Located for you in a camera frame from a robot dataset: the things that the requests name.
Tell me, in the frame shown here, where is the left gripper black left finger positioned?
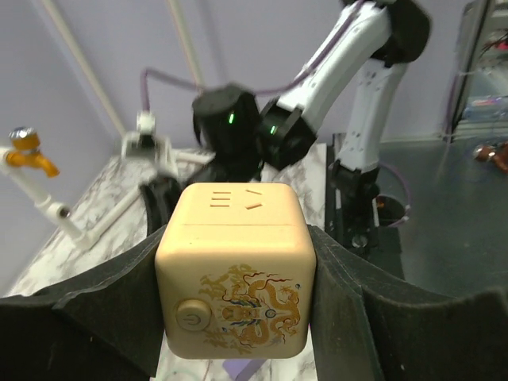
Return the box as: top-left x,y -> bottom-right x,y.
1,229 -> 164,380

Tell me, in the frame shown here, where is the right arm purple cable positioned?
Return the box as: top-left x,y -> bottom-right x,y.
138,0 -> 414,229

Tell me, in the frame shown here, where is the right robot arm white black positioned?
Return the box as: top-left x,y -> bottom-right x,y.
189,1 -> 431,249

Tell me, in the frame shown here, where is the beige cube socket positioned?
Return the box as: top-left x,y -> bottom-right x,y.
155,183 -> 317,360

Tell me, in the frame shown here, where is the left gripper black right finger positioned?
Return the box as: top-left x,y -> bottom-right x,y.
309,226 -> 507,381

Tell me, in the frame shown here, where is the white PVC pipe frame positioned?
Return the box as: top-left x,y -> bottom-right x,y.
40,1 -> 211,250

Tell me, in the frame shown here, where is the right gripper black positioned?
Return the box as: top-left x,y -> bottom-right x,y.
140,83 -> 264,234

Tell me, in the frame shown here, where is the purple USB power strip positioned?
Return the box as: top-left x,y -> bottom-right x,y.
222,359 -> 266,381

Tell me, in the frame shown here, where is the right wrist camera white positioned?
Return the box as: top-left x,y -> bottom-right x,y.
121,110 -> 179,179

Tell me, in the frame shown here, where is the blue orange pipe stand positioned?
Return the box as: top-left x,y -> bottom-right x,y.
0,126 -> 92,249

